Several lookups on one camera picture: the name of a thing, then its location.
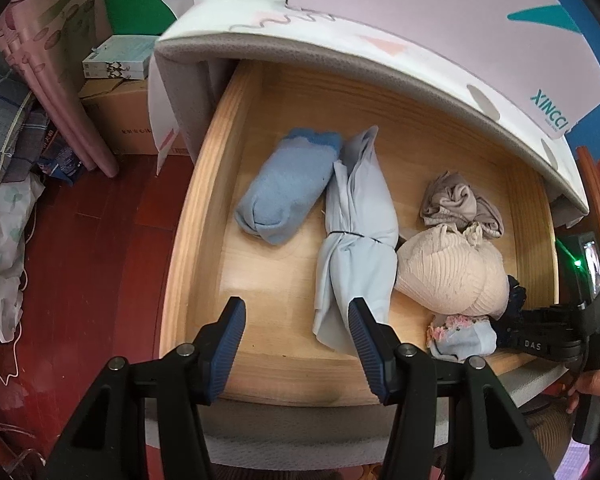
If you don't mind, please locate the white teal mask box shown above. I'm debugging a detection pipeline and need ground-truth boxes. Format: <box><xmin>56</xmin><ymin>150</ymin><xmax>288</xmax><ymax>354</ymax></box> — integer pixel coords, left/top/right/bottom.
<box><xmin>83</xmin><ymin>35</ymin><xmax>158</xmax><ymax>80</ymax></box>

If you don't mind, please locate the beige lace bra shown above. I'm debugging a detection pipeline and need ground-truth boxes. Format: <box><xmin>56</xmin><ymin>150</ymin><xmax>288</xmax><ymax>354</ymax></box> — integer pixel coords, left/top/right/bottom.
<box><xmin>395</xmin><ymin>223</ymin><xmax>509</xmax><ymax>318</ymax></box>

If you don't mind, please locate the navy lace underwear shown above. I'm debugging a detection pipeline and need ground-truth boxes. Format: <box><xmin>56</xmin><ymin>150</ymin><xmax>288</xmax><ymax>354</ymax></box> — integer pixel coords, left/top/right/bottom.
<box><xmin>500</xmin><ymin>275</ymin><xmax>527</xmax><ymax>321</ymax></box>

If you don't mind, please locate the blue floral trim underwear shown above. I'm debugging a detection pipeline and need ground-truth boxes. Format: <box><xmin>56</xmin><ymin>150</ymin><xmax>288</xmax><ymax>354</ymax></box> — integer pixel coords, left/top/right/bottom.
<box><xmin>426</xmin><ymin>314</ymin><xmax>498</xmax><ymax>363</ymax></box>

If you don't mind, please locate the pink XINCCI shoe box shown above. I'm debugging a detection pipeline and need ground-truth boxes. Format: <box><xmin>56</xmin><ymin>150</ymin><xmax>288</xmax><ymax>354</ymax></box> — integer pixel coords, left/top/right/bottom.
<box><xmin>287</xmin><ymin>0</ymin><xmax>600</xmax><ymax>138</ymax></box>

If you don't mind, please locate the light blue garment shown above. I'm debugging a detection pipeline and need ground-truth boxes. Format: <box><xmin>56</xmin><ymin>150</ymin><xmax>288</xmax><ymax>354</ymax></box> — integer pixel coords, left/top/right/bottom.
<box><xmin>313</xmin><ymin>126</ymin><xmax>399</xmax><ymax>356</ymax></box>

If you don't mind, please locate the brown cardboard box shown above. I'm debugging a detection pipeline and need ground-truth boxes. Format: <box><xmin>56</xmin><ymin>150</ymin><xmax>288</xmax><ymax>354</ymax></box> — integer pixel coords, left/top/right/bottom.
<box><xmin>78</xmin><ymin>78</ymin><xmax>191</xmax><ymax>157</ymax></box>

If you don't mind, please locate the pink floral curtain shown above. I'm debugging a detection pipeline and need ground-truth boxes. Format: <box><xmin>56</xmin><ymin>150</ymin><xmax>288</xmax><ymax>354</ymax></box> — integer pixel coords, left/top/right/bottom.
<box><xmin>0</xmin><ymin>0</ymin><xmax>118</xmax><ymax>178</ymax></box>

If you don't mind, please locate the wooden top drawer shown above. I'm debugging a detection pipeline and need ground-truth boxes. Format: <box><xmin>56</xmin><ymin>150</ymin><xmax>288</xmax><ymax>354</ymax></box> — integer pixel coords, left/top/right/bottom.
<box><xmin>143</xmin><ymin>58</ymin><xmax>569</xmax><ymax>470</ymax></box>

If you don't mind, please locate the grey plaid blanket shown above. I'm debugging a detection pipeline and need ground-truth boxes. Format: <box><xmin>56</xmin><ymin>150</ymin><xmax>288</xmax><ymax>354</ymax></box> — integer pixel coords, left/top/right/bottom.
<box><xmin>0</xmin><ymin>52</ymin><xmax>49</xmax><ymax>185</ymax></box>

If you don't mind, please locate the grey beige rolled underwear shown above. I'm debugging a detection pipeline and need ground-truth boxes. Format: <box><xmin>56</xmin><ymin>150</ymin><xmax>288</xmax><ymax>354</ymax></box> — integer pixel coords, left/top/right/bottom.
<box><xmin>419</xmin><ymin>171</ymin><xmax>505</xmax><ymax>240</ymax></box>

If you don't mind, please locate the blue packet on floor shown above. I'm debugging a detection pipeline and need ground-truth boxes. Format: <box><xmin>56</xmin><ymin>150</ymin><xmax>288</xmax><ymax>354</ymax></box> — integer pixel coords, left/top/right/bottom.
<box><xmin>36</xmin><ymin>126</ymin><xmax>84</xmax><ymax>185</ymax></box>

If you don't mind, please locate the white patterned cover cloth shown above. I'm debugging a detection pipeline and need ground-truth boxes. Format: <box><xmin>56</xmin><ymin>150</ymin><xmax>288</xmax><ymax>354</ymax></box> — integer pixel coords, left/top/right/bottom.
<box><xmin>148</xmin><ymin>0</ymin><xmax>590</xmax><ymax>226</ymax></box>

